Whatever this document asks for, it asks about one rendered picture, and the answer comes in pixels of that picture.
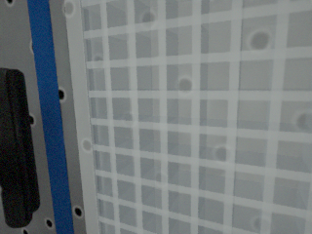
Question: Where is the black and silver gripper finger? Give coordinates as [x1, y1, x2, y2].
[0, 68, 40, 228]

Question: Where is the blue rectangular tape outline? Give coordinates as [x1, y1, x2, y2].
[27, 0, 74, 234]

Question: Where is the grey perforated base plate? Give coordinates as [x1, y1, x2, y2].
[0, 0, 87, 234]

